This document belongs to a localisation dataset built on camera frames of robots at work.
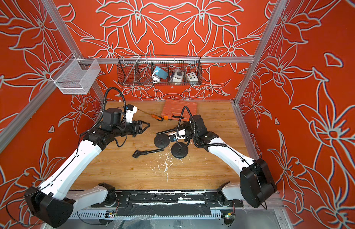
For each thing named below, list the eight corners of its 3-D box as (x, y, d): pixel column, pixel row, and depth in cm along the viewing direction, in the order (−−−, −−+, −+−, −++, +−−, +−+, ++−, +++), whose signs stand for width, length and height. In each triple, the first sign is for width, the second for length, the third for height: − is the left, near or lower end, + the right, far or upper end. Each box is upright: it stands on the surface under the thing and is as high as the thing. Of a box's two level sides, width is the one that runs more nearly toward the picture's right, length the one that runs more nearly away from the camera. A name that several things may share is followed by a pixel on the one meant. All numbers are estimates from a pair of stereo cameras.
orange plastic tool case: (161, 121, 107) (161, 117, 103) (163, 103, 119) (162, 99, 115) (197, 121, 107) (198, 117, 103) (195, 103, 119) (196, 99, 115)
